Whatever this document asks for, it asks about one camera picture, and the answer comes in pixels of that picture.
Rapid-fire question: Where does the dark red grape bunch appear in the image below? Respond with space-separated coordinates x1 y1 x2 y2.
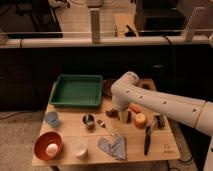
106 109 132 123

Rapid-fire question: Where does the clear plastic cup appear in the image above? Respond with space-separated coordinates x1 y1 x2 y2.
72 137 88 159

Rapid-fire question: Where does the blue plastic cup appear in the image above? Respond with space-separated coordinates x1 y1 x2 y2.
44 111 60 127

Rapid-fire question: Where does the yellow orange apple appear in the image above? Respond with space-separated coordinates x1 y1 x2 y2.
134 113 147 128

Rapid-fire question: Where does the black rectangular block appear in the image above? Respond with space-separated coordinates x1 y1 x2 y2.
142 84 150 90

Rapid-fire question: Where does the red bowl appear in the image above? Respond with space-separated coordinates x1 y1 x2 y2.
34 132 63 161

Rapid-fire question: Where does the orange carrot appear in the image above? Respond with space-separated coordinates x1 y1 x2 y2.
129 104 140 114

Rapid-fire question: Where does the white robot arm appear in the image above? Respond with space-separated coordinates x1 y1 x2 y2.
111 71 213 171

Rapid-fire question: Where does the white egg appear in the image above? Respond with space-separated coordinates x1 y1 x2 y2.
46 143 58 156

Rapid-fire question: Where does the black handled knife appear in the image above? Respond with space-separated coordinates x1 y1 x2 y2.
144 126 151 155

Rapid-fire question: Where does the blue grey cloth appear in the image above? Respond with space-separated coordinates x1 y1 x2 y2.
97 136 127 161

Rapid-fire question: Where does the silver fork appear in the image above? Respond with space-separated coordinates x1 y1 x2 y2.
97 120 116 137

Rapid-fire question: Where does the purple bowl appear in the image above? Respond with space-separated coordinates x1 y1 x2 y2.
103 79 114 97

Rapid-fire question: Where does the black brush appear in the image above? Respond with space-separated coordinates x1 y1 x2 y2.
154 115 165 129

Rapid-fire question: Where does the green plastic tray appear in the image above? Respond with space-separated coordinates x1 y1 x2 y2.
49 74 103 108

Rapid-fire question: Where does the small metal cup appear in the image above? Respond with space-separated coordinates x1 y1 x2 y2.
82 114 94 129

